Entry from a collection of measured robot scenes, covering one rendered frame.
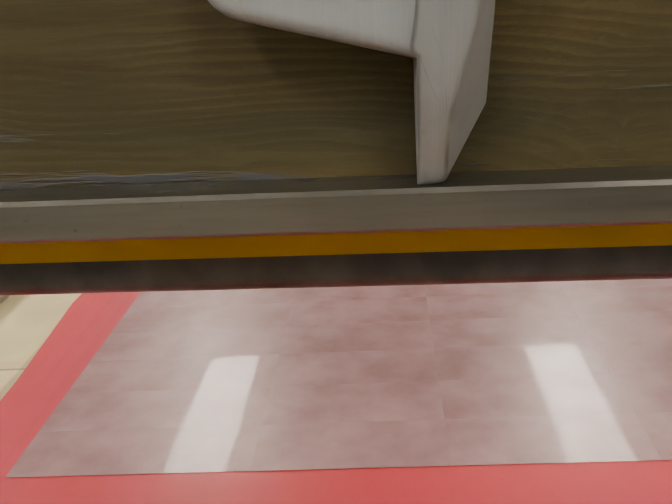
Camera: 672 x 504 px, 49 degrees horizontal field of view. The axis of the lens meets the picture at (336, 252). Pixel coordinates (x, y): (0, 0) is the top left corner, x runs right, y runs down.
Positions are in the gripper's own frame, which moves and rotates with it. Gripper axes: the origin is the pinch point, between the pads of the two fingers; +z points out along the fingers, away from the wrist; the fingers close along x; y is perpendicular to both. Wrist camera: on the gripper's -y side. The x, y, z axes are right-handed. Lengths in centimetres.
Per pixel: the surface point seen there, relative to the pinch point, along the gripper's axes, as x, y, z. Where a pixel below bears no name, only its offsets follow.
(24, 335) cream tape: -16.1, 21.7, 14.0
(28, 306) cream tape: -20.0, 23.2, 14.0
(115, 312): -18.6, 17.4, 14.0
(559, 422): -6.5, -4.7, 13.8
